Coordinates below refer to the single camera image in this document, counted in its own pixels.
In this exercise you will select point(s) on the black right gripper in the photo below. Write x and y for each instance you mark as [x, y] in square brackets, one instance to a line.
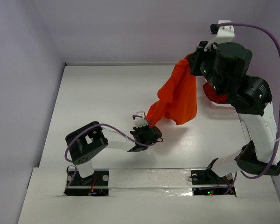
[195, 62]

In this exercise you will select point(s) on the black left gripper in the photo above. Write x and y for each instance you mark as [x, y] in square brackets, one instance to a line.
[136, 129]

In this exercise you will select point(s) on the orange t-shirt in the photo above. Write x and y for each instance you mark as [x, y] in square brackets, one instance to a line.
[177, 100]

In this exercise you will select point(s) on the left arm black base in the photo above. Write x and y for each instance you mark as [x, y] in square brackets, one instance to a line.
[95, 185]

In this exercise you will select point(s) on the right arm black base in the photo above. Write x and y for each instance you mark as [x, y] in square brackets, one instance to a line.
[206, 183]

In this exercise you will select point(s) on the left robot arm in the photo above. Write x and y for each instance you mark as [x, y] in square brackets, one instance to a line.
[86, 142]

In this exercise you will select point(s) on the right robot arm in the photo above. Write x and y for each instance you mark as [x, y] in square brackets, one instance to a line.
[253, 103]

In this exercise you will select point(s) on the dark red t-shirt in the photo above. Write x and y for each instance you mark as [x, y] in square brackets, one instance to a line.
[212, 96]

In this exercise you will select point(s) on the white plastic laundry basket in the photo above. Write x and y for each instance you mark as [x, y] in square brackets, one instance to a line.
[217, 106]

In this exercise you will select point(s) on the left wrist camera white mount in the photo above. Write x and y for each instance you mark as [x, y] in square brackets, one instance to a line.
[139, 119]

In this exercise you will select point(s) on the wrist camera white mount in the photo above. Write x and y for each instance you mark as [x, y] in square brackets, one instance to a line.
[139, 119]
[221, 34]

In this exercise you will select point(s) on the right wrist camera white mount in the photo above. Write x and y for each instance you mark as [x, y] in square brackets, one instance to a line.
[221, 34]

